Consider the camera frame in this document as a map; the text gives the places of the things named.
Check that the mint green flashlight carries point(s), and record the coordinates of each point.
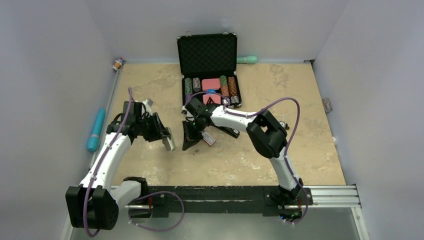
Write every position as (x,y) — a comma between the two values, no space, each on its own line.
(247,60)

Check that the pink card deck lower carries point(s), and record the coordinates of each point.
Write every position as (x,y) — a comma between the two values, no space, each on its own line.
(211,98)

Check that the green chip stack right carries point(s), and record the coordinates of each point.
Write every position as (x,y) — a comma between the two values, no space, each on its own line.
(223,80)

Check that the grey object at right wall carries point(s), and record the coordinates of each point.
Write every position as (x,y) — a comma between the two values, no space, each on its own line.
(327,105)

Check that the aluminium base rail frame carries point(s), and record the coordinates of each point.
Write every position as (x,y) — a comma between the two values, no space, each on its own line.
(243,199)

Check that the grey chip stack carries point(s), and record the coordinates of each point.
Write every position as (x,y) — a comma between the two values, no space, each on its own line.
(196,84)

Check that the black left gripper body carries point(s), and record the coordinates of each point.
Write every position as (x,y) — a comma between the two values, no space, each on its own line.
(151,129)

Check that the small orange bottle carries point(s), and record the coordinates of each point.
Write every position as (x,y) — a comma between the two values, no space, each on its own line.
(118,63)

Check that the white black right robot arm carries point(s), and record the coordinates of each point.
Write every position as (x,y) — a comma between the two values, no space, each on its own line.
(267,135)

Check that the brown chip stack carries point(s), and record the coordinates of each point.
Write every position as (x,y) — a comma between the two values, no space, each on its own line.
(232,87)

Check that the teal blue handle tool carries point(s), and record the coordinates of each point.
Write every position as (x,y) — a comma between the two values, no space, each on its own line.
(94,139)

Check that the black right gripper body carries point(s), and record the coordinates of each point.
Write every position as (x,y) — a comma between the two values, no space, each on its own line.
(195,127)

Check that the blue dealer button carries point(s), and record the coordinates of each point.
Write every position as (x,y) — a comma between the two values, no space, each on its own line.
(210,92)

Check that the black poker chip case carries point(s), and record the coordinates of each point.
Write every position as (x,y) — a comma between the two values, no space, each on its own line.
(208,56)

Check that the pale green stapler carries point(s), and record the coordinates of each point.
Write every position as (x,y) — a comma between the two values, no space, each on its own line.
(169,141)

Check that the green chip stack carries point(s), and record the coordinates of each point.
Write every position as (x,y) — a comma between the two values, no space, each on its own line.
(188,86)
(223,80)

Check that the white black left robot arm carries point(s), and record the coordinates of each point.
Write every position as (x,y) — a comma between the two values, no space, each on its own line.
(94,204)

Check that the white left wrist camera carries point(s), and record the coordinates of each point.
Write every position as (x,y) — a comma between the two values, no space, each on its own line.
(147,106)

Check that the pink card deck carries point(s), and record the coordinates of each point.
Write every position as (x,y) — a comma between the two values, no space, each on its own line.
(210,84)
(211,98)

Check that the orange chip stack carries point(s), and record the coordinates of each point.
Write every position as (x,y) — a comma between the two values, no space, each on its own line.
(225,91)

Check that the green chip stack left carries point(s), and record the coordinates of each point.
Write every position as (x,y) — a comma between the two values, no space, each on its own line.
(188,86)

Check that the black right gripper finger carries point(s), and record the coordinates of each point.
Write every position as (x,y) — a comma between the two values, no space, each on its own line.
(188,143)
(187,129)

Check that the pink card deck upper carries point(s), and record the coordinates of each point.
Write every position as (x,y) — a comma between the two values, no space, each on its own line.
(210,84)

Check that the purple chip stack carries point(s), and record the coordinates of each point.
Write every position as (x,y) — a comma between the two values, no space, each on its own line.
(188,98)

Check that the black stapler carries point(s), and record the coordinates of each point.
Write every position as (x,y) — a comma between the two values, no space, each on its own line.
(230,131)

